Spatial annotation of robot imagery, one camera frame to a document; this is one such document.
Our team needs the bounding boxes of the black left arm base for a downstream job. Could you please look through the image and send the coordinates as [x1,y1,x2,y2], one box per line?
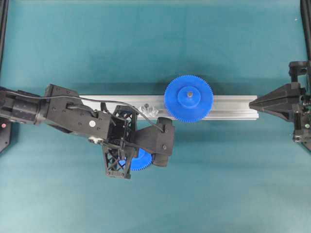
[0,117,12,152]

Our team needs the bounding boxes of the silver aluminium extrusion rail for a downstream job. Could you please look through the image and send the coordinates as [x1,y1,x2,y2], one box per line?
[81,95,259,120]

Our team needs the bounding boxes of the black lattice left gripper finger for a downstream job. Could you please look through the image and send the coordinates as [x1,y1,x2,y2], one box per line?
[102,146,134,179]
[114,105,138,121]

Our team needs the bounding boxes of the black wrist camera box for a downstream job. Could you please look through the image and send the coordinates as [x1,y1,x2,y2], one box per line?
[134,117,175,167]

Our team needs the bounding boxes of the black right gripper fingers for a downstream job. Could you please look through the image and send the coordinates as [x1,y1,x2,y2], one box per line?
[249,84,289,119]

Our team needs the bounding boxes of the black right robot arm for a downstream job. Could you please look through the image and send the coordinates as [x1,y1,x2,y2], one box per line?
[163,62,311,144]

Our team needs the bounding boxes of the black right frame post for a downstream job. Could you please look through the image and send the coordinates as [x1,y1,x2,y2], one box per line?
[300,0,311,61]

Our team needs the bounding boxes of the silver shaft mounting bracket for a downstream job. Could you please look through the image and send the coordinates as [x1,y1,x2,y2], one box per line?
[138,103,158,117]

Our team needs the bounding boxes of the small blue plastic gear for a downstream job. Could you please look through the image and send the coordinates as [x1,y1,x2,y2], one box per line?
[130,148,152,171]

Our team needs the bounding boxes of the large blue plastic gear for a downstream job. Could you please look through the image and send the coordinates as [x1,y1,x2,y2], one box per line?
[164,75,214,123]

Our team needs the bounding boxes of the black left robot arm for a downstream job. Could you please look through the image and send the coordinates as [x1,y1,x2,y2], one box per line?
[0,84,138,179]

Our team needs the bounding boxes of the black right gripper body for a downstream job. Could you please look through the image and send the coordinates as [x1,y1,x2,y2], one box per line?
[287,82,304,121]

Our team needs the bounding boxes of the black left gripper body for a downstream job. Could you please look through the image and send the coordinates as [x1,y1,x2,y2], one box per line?
[105,114,136,149]

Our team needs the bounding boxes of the black frame post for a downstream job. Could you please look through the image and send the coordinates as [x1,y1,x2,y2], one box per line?
[0,0,10,67]
[300,0,311,61]

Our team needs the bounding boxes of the black left frame post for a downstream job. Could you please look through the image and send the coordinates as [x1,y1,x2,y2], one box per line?
[0,0,10,67]

